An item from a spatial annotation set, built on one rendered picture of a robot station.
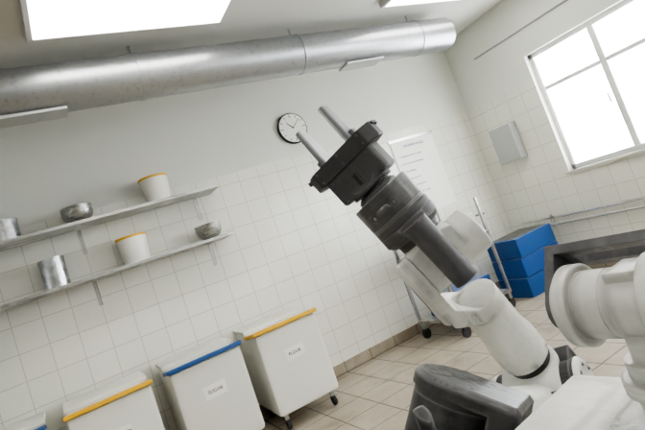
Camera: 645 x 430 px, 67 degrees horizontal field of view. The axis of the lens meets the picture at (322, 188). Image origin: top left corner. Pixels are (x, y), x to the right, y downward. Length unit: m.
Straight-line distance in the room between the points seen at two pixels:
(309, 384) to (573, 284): 3.66
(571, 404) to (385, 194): 0.31
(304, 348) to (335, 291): 1.02
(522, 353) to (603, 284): 0.37
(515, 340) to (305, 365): 3.31
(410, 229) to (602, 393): 0.26
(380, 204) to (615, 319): 0.33
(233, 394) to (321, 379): 0.69
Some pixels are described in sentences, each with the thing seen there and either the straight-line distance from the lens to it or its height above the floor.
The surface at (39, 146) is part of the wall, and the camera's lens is 4.51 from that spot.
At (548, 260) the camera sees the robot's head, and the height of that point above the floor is 1.23.
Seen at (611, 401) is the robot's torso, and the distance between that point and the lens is 0.48.
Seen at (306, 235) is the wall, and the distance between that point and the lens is 4.76.
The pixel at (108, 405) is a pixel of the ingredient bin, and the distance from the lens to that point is 3.68.
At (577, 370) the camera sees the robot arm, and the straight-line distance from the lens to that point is 0.77.
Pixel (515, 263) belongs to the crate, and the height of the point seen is 0.36.
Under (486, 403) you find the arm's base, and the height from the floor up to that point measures 1.12.
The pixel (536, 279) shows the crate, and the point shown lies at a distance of 5.43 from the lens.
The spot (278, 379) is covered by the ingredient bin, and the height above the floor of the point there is 0.38.
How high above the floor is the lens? 1.32
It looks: 5 degrees up
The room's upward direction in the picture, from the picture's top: 19 degrees counter-clockwise
